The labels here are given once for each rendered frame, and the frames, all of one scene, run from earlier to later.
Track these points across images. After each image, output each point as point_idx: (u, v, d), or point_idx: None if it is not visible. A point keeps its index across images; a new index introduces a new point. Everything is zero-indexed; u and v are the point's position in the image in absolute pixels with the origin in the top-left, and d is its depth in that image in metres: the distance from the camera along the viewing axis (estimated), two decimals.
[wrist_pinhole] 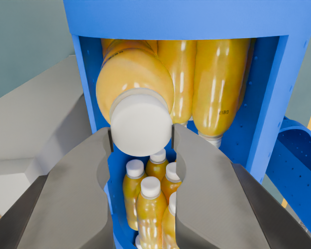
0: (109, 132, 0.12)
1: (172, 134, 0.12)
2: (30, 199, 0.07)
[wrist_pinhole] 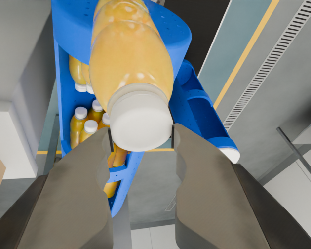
0: (109, 132, 0.12)
1: (172, 134, 0.12)
2: (30, 199, 0.07)
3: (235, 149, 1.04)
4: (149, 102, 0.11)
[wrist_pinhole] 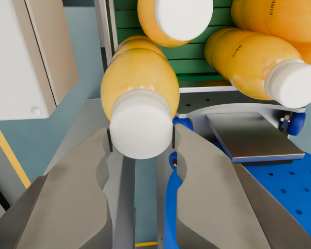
0: (108, 132, 0.12)
1: (173, 134, 0.12)
2: (29, 199, 0.07)
3: None
4: None
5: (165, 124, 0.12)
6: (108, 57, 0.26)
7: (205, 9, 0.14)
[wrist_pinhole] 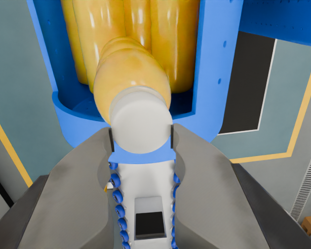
0: (110, 132, 0.12)
1: (171, 134, 0.12)
2: (31, 198, 0.07)
3: None
4: None
5: (165, 118, 0.12)
6: None
7: None
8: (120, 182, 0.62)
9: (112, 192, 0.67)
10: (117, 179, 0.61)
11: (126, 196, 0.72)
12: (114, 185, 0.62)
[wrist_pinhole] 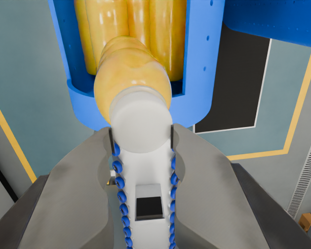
0: (110, 132, 0.12)
1: (171, 134, 0.12)
2: (31, 198, 0.07)
3: None
4: None
5: (165, 118, 0.12)
6: None
7: None
8: (122, 168, 0.68)
9: (115, 178, 0.73)
10: (120, 165, 0.67)
11: (127, 184, 0.78)
12: (117, 171, 0.68)
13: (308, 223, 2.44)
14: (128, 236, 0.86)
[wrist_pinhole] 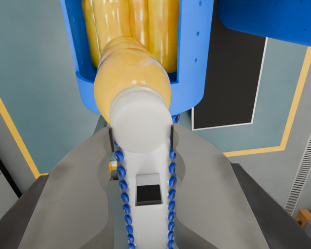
0: (110, 132, 0.12)
1: (171, 134, 0.12)
2: (31, 198, 0.07)
3: None
4: None
5: (165, 118, 0.12)
6: None
7: None
8: (124, 157, 0.73)
9: (117, 167, 0.77)
10: (121, 154, 0.72)
11: (128, 173, 0.83)
12: (118, 160, 0.73)
13: (305, 218, 2.49)
14: (129, 224, 0.91)
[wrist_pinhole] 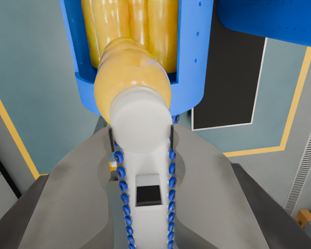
0: (110, 132, 0.12)
1: (171, 134, 0.12)
2: (31, 198, 0.07)
3: None
4: None
5: (165, 118, 0.12)
6: None
7: None
8: (123, 158, 0.73)
9: (116, 168, 0.77)
10: (121, 155, 0.72)
11: (128, 174, 0.83)
12: (118, 161, 0.73)
13: (305, 218, 2.49)
14: (128, 224, 0.91)
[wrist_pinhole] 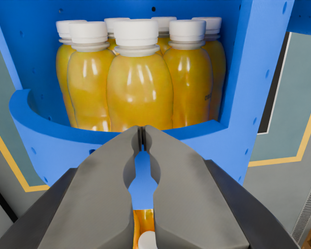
0: (139, 132, 0.12)
1: (143, 136, 0.12)
2: (59, 189, 0.08)
3: None
4: None
5: None
6: None
7: None
8: None
9: None
10: None
11: None
12: None
13: None
14: None
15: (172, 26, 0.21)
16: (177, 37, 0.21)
